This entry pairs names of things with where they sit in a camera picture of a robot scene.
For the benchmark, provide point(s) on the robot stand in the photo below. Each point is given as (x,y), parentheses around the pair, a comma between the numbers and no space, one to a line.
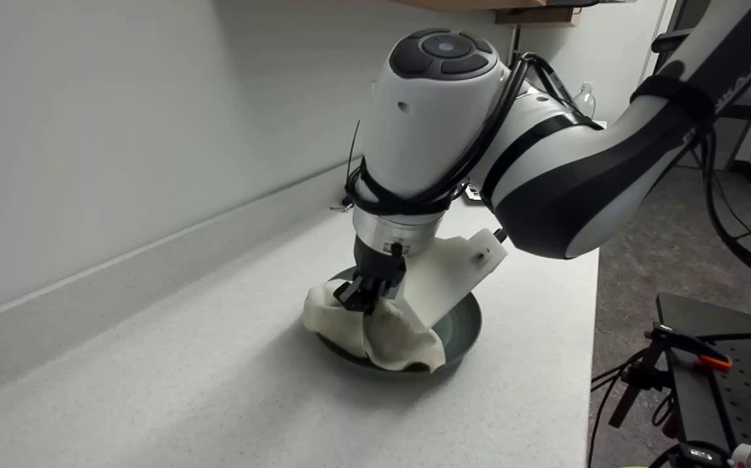
(739,377)

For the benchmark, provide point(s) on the grey plate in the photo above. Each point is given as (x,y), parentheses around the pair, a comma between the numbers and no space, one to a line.
(460,325)

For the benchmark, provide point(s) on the cream cloth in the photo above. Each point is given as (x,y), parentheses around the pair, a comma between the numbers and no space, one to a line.
(388,335)

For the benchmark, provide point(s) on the wooden shelf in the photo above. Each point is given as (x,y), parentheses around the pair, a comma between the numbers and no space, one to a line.
(518,8)

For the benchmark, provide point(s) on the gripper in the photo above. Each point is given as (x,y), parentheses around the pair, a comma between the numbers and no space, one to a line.
(377,263)

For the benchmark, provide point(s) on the clear plastic bottle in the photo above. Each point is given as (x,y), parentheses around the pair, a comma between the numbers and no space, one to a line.
(585,101)

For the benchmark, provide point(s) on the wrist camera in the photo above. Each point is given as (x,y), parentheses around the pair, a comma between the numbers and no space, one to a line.
(444,276)

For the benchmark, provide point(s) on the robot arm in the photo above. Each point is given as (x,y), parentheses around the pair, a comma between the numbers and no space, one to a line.
(544,169)

